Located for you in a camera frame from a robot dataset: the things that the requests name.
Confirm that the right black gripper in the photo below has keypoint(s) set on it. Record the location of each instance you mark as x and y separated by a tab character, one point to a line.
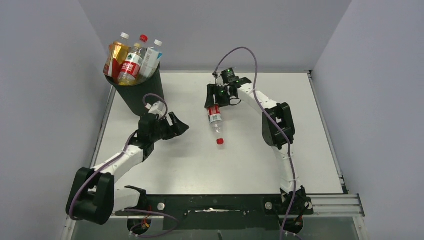
212	90

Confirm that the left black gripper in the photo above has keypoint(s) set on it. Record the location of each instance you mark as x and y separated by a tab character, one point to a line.
177	128

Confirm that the clear bottle red blue label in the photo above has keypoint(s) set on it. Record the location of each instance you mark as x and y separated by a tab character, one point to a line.
216	123

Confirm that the black plastic waste bin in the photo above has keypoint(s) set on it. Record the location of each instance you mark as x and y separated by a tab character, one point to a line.
133	94

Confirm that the clear bottle blue white label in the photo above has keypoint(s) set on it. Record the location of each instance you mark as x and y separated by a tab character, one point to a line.
151	61

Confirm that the gold red tea bottle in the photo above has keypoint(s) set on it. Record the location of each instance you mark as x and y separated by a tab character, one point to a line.
118	51

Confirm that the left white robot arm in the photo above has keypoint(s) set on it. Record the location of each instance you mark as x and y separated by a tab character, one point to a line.
94	196

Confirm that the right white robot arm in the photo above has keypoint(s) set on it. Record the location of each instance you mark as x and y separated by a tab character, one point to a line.
277	128

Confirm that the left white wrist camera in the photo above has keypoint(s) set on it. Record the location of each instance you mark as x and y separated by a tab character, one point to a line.
159	108

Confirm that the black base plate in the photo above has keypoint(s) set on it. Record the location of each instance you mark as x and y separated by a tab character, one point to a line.
225	211

